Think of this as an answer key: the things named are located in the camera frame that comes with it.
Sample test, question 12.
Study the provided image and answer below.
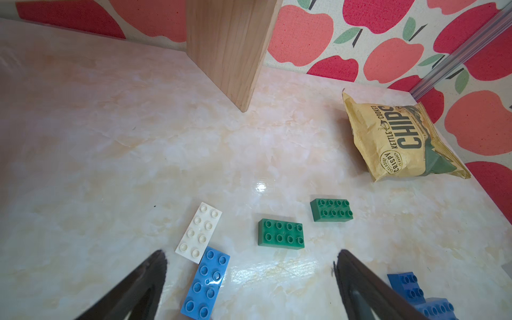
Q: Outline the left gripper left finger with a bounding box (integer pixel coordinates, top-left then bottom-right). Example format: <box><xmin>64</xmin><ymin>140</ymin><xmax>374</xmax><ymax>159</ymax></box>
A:
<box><xmin>78</xmin><ymin>250</ymin><xmax>167</xmax><ymax>319</ymax></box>

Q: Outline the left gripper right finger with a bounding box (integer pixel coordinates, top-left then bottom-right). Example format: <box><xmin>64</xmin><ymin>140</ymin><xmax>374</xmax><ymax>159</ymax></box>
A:
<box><xmin>333</xmin><ymin>249</ymin><xmax>426</xmax><ymax>319</ymax></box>

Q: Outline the dark blue square lego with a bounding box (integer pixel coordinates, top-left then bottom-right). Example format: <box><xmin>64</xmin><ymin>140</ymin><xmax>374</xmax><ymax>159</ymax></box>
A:
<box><xmin>387</xmin><ymin>272</ymin><xmax>425</xmax><ymax>305</ymax></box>

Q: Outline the light blue lego brick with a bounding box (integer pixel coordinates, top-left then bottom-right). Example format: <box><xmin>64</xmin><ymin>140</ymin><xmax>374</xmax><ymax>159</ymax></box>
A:
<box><xmin>181</xmin><ymin>247</ymin><xmax>230</xmax><ymax>319</ymax></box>
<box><xmin>414</xmin><ymin>297</ymin><xmax>457</xmax><ymax>320</ymax></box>

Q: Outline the white lego brick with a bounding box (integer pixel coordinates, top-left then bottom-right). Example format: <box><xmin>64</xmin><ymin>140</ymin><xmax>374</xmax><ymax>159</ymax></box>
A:
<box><xmin>175</xmin><ymin>202</ymin><xmax>223</xmax><ymax>264</ymax></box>

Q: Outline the green lego brick right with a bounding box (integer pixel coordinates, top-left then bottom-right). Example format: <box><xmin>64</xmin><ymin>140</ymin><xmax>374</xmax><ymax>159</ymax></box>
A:
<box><xmin>310</xmin><ymin>198</ymin><xmax>353</xmax><ymax>222</ymax></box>

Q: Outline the green lego brick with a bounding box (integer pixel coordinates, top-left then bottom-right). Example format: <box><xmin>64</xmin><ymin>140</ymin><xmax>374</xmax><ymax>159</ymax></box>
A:
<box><xmin>258</xmin><ymin>219</ymin><xmax>305</xmax><ymax>250</ymax></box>
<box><xmin>310</xmin><ymin>198</ymin><xmax>353</xmax><ymax>222</ymax></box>

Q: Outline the green lego brick left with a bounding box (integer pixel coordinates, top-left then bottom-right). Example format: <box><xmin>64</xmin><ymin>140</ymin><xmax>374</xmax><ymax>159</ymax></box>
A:
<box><xmin>258</xmin><ymin>219</ymin><xmax>305</xmax><ymax>250</ymax></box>

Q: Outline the yellow chips bag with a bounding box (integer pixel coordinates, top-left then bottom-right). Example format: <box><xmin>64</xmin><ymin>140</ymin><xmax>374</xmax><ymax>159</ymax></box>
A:
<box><xmin>343</xmin><ymin>93</ymin><xmax>471</xmax><ymax>182</ymax></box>

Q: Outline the wooden two-tier shelf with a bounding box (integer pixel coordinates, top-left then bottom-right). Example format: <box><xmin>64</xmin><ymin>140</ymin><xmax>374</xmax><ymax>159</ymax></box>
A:
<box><xmin>186</xmin><ymin>0</ymin><xmax>282</xmax><ymax>113</ymax></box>

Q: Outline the right aluminium corner post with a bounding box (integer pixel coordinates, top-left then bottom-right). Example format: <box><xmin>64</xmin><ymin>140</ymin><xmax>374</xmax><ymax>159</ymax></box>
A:
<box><xmin>409</xmin><ymin>1</ymin><xmax>511</xmax><ymax>101</ymax></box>

